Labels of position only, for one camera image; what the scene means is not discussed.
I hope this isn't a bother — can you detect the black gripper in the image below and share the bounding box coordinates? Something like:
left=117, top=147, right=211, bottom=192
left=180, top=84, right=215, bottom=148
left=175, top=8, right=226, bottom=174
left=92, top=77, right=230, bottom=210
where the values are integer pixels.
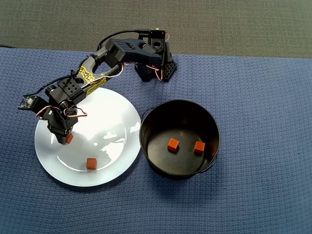
left=46, top=106, right=79, bottom=145

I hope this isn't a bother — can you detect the white round plate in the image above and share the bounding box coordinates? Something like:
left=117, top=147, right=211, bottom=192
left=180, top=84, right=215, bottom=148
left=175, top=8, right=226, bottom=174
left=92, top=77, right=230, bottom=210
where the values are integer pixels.
left=34, top=87, right=142, bottom=188

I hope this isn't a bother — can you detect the black round bucket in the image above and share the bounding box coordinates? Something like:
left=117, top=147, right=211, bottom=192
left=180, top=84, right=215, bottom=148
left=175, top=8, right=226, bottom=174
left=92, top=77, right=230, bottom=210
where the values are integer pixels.
left=138, top=99, right=221, bottom=181

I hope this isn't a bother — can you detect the blue woven table cloth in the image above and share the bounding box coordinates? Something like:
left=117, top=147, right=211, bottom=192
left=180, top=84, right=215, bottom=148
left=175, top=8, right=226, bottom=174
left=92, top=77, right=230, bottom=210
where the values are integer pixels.
left=0, top=47, right=312, bottom=234

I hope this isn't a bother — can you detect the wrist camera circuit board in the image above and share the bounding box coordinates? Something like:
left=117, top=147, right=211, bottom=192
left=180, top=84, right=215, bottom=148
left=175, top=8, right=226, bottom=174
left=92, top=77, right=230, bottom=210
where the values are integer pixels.
left=18, top=95, right=46, bottom=113

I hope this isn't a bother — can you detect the thin black camera cable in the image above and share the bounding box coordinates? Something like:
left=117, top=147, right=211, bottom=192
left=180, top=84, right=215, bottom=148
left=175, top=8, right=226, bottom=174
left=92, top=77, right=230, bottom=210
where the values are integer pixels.
left=23, top=29, right=151, bottom=97

